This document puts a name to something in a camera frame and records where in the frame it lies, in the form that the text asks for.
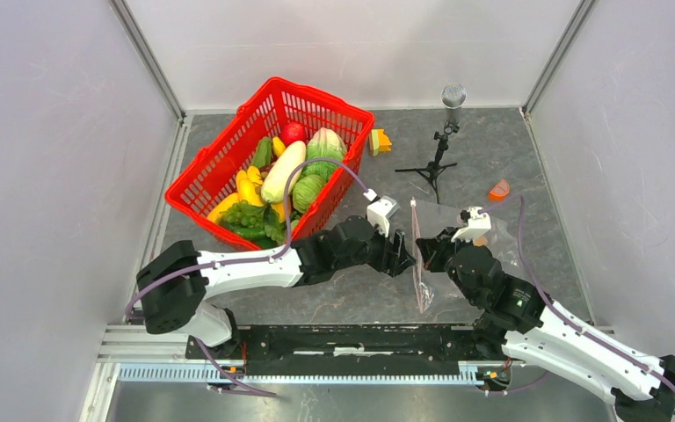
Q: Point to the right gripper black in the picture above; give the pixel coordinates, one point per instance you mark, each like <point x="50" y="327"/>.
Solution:
<point x="432" y="248"/>

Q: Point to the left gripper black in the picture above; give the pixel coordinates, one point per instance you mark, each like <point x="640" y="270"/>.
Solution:
<point x="395" y="258"/>

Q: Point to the clear zip top bag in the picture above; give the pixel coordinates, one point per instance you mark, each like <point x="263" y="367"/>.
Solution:
<point x="474" y="267"/>

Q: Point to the napa cabbage toy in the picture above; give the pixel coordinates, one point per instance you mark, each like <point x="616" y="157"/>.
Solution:
<point x="324" y="147"/>

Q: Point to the white long radish toy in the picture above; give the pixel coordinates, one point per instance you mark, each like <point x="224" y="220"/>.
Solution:
<point x="281" y="177"/>

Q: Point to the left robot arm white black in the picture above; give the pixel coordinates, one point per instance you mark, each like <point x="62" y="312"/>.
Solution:
<point x="175" y="288"/>

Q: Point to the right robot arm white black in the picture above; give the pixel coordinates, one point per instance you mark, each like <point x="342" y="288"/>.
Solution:
<point x="521" y="322"/>

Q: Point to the orange slice toy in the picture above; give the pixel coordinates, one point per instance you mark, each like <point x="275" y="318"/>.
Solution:
<point x="500" y="191"/>

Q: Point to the round green cabbage toy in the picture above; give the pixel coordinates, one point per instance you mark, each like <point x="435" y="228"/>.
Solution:
<point x="305" y="192"/>

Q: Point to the microphone on black tripod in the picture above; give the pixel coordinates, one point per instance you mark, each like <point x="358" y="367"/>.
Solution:
<point x="453" y="97"/>

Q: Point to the green grapes toy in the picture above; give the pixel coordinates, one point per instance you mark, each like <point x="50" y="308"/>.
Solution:
<point x="245" y="215"/>

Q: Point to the red apple toy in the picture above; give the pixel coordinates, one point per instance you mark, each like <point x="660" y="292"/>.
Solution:
<point x="293" y="132"/>

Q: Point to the green cucumber toy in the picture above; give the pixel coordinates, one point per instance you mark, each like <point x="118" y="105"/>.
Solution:
<point x="263" y="153"/>

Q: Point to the yellow banana bunch toy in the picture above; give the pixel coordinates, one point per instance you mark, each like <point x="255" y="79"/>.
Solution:
<point x="247" y="184"/>

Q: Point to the yellow mango toy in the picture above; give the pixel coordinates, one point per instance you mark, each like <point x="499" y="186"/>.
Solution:
<point x="223" y="207"/>

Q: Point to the red plastic basket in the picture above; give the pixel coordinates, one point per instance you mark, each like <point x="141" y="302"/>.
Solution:
<point x="211" y="176"/>

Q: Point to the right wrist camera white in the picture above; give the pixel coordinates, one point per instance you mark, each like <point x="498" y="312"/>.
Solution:
<point x="474" y="223"/>

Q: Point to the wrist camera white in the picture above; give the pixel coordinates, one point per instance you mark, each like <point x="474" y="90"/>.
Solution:
<point x="474" y="223"/>
<point x="379" y="213"/>

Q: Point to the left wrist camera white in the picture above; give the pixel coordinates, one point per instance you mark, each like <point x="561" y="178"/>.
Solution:
<point x="379" y="213"/>

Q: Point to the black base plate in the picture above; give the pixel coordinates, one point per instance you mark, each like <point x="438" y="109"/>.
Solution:
<point x="355" y="349"/>

